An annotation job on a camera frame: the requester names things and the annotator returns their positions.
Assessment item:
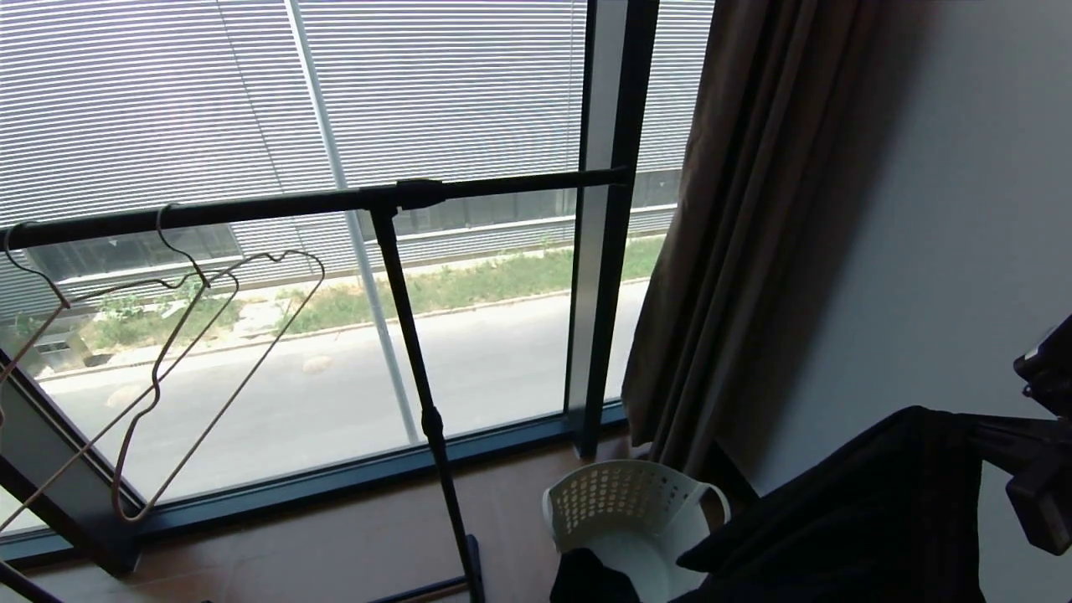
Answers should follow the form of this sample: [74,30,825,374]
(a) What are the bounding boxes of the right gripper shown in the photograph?
[1004,452,1072,557]

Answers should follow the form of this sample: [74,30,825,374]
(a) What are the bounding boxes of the black garment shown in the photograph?
[668,405,1058,603]
[549,548,642,603]

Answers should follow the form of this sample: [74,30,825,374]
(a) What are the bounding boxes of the white laundry basket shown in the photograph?
[542,459,732,603]

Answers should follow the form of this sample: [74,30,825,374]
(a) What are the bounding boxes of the black clothes rack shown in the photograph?
[0,166,631,603]

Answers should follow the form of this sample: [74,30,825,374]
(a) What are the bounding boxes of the pink clothes hanger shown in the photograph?
[111,203,327,525]
[0,221,242,533]

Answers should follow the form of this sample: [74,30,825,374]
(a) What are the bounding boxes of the brown curtain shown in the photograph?
[621,0,922,508]

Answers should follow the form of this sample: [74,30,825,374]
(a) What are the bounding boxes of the window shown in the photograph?
[0,0,718,580]

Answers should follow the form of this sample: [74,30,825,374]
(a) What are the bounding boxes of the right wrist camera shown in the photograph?
[1012,314,1072,417]

